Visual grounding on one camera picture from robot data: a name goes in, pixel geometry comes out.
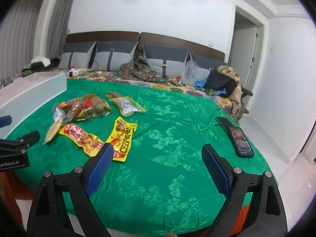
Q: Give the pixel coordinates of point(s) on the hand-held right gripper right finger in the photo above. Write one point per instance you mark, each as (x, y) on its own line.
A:
(217, 170)

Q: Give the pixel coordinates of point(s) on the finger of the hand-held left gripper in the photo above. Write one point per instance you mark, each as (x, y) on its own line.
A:
(5, 121)
(17, 143)

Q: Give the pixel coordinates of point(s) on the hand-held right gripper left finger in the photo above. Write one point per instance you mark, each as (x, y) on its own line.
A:
(98, 170)

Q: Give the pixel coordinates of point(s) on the clear blue-edged snack packet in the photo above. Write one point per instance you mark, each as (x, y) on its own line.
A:
(52, 132)

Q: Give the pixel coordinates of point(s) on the clear sausage packet pig print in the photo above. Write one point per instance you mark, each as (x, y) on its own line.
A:
(65, 114)

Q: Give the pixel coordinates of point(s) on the orange sausage stick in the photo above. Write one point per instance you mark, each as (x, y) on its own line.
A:
(69, 104)

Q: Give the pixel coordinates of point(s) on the yellow and red snack packet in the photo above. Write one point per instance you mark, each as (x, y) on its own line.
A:
(81, 139)

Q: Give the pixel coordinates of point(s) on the smartphone with lit screen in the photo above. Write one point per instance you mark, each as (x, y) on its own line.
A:
(240, 143)

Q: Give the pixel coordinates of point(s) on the yellow monkey print snack packet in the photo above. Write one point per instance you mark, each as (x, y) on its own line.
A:
(122, 138)

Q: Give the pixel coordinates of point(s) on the dark smartphone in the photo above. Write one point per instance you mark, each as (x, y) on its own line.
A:
(223, 122)

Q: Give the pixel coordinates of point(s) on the green patterned blanket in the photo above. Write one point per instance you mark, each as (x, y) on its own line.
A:
(167, 138)

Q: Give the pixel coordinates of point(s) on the clear packet of brown meatballs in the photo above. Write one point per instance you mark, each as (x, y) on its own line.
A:
(95, 108)

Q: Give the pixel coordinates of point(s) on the dark cloth pile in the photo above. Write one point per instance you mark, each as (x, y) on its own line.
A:
(37, 68)

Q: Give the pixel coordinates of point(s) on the white cloth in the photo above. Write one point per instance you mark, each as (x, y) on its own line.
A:
(40, 59)

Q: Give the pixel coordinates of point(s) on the grey label yellow-edged snack packet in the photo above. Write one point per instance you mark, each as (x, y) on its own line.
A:
(128, 105)

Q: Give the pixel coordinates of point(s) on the pile of dark clothes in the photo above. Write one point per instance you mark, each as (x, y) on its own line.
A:
(235, 96)

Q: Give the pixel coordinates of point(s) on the blue cloth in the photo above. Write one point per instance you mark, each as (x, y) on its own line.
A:
(198, 84)

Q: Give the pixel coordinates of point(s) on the grey pillow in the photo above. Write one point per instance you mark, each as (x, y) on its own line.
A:
(170, 63)
(74, 59)
(121, 59)
(205, 65)

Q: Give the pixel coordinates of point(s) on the grey curtain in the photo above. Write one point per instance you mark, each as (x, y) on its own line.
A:
(22, 29)

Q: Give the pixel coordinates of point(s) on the floral bedsheet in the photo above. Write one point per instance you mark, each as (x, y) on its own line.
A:
(108, 75)

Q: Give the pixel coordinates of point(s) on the clear plastic bag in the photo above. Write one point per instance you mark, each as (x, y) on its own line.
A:
(188, 72)

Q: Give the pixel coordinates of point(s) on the dark floral cloth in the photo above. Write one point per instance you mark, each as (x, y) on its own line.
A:
(138, 70)

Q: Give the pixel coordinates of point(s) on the door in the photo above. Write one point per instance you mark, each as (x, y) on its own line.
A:
(243, 44)

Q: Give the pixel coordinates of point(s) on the wall socket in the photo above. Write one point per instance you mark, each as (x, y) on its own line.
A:
(210, 42)

